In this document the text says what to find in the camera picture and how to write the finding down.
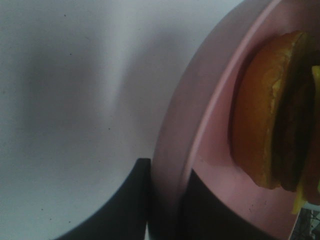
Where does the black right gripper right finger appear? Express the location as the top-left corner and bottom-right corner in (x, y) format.
(178, 171), (293, 240)

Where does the burger with lettuce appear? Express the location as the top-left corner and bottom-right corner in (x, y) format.
(231, 31), (320, 214)

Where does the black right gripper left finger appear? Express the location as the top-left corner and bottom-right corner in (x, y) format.
(58, 158), (151, 240)

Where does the pink round plate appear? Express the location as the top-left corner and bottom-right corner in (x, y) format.
(148, 0), (320, 240)

